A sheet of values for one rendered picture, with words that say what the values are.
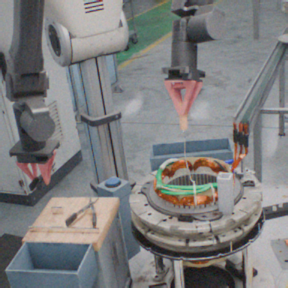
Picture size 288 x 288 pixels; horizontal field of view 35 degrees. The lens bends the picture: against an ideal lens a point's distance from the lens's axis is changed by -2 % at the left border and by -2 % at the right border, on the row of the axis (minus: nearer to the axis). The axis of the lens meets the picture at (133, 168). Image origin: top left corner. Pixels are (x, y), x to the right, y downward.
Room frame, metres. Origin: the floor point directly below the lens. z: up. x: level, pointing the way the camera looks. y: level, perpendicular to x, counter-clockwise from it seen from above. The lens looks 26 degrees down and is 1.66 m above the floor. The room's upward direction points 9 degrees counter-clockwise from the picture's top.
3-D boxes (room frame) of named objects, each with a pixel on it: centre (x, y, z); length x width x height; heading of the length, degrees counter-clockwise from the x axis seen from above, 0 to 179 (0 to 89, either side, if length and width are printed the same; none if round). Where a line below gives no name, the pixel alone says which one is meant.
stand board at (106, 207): (0.97, 0.17, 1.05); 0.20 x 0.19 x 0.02; 164
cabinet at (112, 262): (0.97, 0.17, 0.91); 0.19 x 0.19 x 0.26; 74
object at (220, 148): (1.28, -0.18, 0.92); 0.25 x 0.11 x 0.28; 82
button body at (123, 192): (1.18, 0.07, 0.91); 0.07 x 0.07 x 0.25; 43
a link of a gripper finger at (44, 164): (0.96, 0.22, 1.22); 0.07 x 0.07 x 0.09; 73
